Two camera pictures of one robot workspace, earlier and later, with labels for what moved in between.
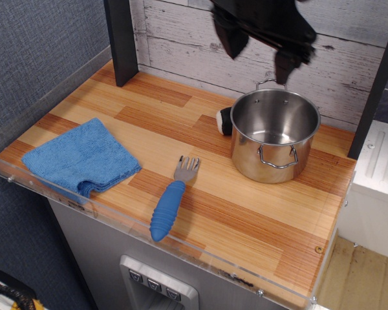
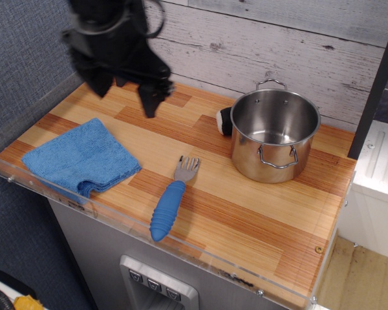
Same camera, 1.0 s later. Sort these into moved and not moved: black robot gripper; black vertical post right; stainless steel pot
Moved: black robot gripper
Not moved: stainless steel pot; black vertical post right
